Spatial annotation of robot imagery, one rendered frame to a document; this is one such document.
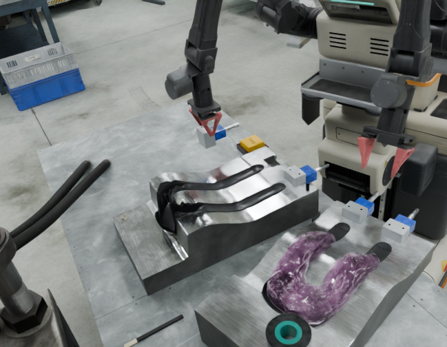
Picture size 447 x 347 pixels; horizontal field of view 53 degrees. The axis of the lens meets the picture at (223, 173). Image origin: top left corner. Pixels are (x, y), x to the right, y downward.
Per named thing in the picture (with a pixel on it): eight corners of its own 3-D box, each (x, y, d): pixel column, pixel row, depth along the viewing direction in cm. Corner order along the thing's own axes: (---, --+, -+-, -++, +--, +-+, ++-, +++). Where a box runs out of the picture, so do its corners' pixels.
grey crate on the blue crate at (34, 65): (68, 56, 425) (63, 40, 416) (79, 69, 395) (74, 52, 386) (2, 76, 404) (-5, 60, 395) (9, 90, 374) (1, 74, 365)
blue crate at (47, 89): (74, 76, 437) (67, 55, 424) (86, 90, 407) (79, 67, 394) (11, 96, 416) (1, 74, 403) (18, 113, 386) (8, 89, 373)
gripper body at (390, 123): (405, 145, 96) (414, 111, 94) (360, 133, 102) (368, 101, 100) (413, 144, 101) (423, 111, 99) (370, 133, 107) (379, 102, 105)
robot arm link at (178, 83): (215, 56, 117) (196, 40, 122) (178, 71, 113) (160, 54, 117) (213, 92, 127) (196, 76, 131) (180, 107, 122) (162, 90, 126)
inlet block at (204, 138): (235, 128, 144) (233, 113, 141) (242, 134, 140) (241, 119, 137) (198, 142, 140) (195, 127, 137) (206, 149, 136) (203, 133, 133)
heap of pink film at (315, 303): (321, 228, 110) (321, 204, 105) (389, 263, 99) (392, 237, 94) (250, 295, 96) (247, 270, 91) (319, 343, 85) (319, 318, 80)
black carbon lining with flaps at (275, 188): (259, 167, 131) (257, 140, 126) (290, 195, 119) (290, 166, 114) (149, 213, 120) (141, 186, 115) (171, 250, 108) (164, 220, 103)
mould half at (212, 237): (267, 169, 142) (264, 133, 134) (318, 214, 122) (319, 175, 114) (116, 233, 126) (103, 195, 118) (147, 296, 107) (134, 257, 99)
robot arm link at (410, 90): (420, 83, 98) (394, 78, 102) (410, 81, 93) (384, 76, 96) (411, 114, 100) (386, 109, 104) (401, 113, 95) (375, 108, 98)
